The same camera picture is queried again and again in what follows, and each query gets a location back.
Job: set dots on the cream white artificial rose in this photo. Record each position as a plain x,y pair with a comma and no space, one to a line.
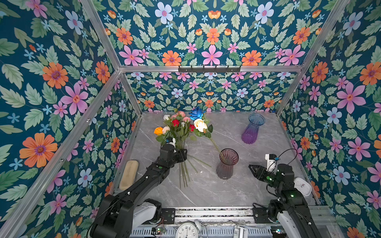
202,129

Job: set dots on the aluminium front mounting rail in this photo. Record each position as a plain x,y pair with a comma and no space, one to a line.
222,216

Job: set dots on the white rounded device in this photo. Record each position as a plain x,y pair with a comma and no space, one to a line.
302,186

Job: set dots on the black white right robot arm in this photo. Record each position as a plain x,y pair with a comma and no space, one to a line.
289,208

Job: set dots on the dark pink ribbed glass vase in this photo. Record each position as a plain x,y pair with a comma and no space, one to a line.
228,159

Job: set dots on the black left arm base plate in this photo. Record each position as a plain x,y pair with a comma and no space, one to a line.
165,216

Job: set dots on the white analog alarm clock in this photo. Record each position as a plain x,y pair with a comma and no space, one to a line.
189,230

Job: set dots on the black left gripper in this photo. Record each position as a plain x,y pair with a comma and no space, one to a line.
180,155

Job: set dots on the black hook rail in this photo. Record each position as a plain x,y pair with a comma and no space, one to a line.
212,69

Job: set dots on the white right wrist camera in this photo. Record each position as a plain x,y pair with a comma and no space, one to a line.
271,160

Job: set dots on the blue artificial flower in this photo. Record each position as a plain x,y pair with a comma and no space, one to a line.
196,113

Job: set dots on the purple blue ribbed glass vase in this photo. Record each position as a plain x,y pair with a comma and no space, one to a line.
251,132

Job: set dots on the bunch of artificial flowers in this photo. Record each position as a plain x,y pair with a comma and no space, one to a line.
182,133

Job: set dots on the beige oblong pad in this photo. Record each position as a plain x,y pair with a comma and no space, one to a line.
129,175

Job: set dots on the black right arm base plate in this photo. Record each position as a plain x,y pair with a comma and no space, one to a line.
260,215

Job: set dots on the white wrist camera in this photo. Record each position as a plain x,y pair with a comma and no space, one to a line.
171,141
271,160

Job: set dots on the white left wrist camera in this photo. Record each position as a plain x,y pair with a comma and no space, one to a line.
171,141

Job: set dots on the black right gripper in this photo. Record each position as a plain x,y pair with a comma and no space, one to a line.
261,172

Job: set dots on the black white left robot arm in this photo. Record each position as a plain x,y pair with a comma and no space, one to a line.
115,218

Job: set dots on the red artificial rose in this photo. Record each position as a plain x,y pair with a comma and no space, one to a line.
175,123

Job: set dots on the orange yellow artificial rose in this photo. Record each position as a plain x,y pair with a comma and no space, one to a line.
158,131

